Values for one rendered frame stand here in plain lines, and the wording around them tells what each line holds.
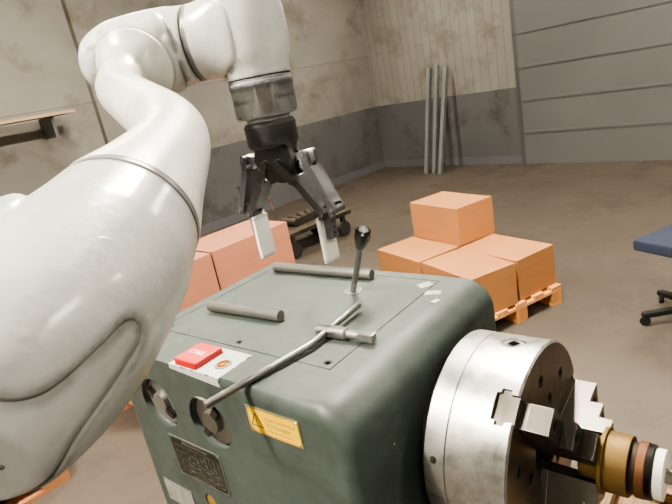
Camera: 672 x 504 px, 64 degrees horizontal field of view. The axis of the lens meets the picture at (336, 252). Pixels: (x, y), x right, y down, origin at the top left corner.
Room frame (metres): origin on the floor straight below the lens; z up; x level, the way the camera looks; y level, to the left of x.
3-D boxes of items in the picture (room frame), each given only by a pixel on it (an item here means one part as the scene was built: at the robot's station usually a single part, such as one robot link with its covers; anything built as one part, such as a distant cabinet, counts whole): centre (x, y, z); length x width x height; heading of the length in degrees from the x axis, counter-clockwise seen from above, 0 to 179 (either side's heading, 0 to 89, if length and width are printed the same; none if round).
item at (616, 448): (0.62, -0.33, 1.08); 0.09 x 0.09 x 0.09; 48
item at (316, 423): (0.97, 0.09, 1.06); 0.59 x 0.48 x 0.39; 48
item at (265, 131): (0.80, 0.06, 1.58); 0.08 x 0.07 x 0.09; 48
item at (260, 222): (0.85, 0.11, 1.45); 0.03 x 0.01 x 0.07; 138
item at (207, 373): (0.83, 0.25, 1.23); 0.13 x 0.08 x 0.06; 48
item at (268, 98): (0.80, 0.06, 1.65); 0.09 x 0.09 x 0.06
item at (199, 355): (0.85, 0.27, 1.26); 0.06 x 0.06 x 0.02; 48
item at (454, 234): (3.59, -0.85, 0.34); 1.21 x 0.92 x 0.68; 37
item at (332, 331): (0.81, 0.01, 1.27); 0.12 x 0.02 x 0.02; 51
